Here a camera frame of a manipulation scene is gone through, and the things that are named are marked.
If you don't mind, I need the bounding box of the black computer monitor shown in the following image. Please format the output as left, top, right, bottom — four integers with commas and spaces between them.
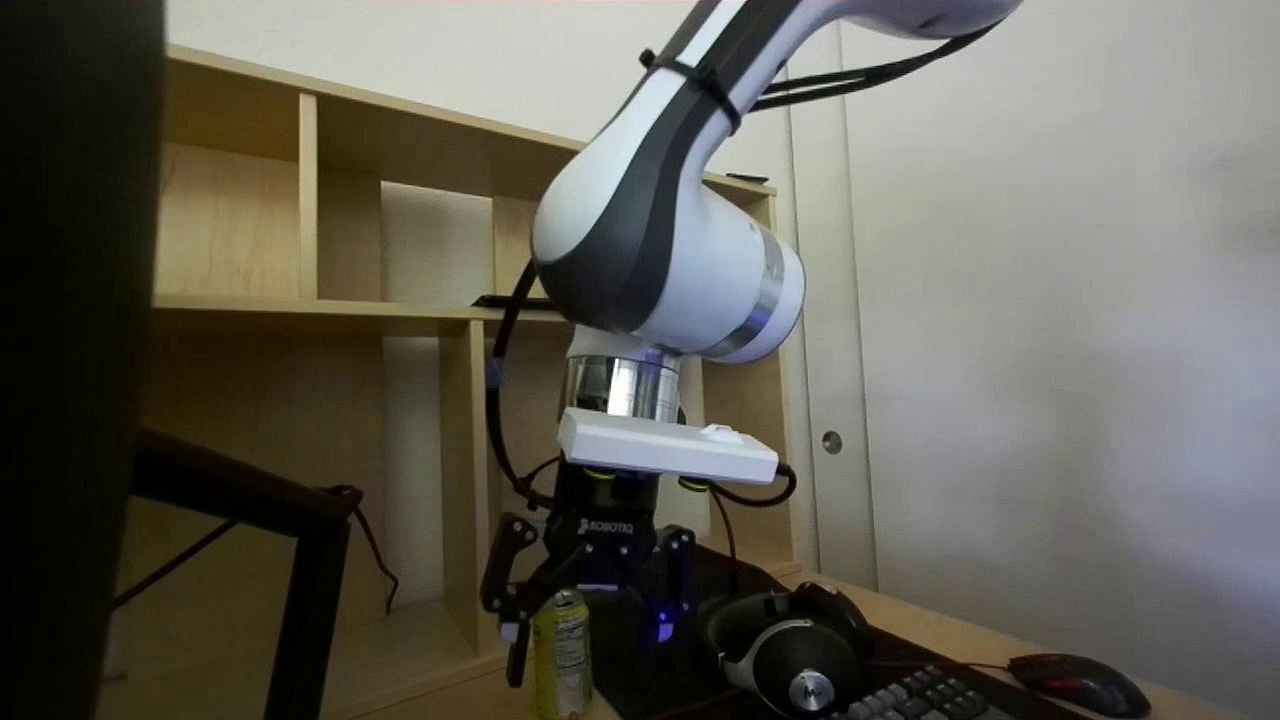
0, 0, 171, 720

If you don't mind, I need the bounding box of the light wooden shelf unit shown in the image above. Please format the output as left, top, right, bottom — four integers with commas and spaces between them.
95, 40, 817, 720

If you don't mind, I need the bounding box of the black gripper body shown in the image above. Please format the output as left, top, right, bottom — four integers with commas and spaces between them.
537, 464, 673, 595

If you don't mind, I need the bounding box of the black monitor stand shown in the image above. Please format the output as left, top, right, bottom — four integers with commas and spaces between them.
126, 425, 368, 720

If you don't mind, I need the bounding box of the black over-ear headphones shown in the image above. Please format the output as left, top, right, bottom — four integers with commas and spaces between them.
696, 581, 877, 720

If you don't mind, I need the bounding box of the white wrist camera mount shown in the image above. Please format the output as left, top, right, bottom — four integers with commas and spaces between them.
554, 405, 786, 489

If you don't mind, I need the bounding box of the grey mechanical keyboard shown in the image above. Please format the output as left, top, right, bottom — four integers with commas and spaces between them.
828, 659, 1020, 720

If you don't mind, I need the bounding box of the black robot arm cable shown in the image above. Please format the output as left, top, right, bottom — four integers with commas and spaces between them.
481, 25, 1006, 516

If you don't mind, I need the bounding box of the black computer mouse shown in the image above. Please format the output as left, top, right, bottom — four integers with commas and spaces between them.
1006, 648, 1157, 720

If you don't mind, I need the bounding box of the thin black monitor cable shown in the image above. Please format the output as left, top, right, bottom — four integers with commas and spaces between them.
347, 491, 406, 615

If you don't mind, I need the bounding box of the white door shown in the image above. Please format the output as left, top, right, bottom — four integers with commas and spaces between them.
786, 25, 886, 591

